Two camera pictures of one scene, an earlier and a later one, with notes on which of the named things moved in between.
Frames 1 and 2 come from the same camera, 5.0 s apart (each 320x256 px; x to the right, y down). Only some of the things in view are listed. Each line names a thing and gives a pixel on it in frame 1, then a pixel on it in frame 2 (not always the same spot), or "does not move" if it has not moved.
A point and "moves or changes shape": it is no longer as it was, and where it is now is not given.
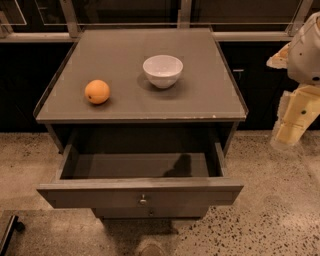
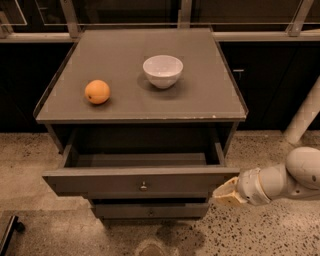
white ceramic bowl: [162, 71] does not move
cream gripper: [305, 56] -> [250, 185]
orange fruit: [97, 91] does not move
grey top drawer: [141, 180] moves or changes shape
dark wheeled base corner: [14, 224] does not move
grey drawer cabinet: [143, 120] does not move
